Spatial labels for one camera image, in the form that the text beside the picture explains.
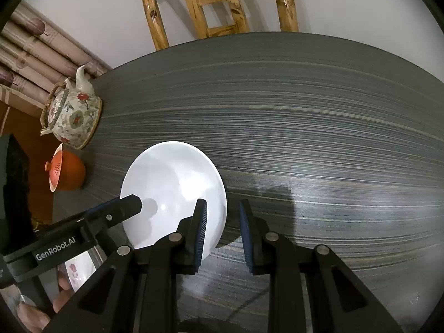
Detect wide white bowl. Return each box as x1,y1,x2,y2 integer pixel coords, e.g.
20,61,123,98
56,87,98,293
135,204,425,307
120,141,227,259

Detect orange lidded tea cup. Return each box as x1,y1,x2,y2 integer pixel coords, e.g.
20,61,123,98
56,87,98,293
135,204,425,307
44,143,86,193

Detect beige patterned curtain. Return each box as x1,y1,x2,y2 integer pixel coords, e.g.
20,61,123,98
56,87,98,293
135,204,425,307
1,2,109,117

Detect person's left hand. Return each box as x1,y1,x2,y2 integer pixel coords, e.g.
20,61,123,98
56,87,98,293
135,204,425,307
17,270,74,332

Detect floral ceramic teapot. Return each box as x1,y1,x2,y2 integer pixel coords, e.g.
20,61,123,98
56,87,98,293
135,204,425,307
40,66,103,150

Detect small deep plate pink flowers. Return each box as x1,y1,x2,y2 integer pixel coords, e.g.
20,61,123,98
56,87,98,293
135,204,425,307
65,251,96,292

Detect wooden bamboo chair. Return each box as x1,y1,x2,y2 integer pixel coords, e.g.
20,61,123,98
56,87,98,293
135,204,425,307
126,0,301,51

